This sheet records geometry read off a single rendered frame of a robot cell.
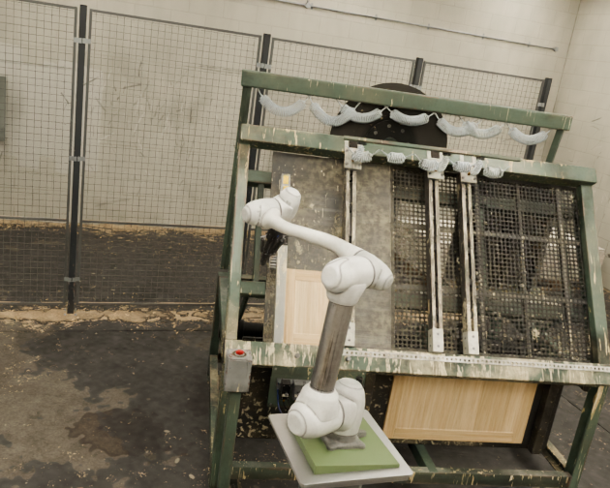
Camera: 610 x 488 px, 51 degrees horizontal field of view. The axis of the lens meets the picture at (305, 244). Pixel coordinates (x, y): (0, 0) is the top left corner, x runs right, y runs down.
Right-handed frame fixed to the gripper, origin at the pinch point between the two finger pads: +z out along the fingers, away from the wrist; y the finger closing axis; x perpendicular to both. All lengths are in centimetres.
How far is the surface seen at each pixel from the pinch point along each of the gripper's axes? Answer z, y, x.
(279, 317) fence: 36.0, -19.0, 4.8
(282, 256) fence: 17.9, -22.0, -23.0
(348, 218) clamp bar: -4, -58, -34
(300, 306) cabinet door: 32.2, -31.4, 0.1
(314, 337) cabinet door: 39, -37, 15
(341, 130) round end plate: -15, -77, -112
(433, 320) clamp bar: 18, -100, 21
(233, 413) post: 64, 6, 44
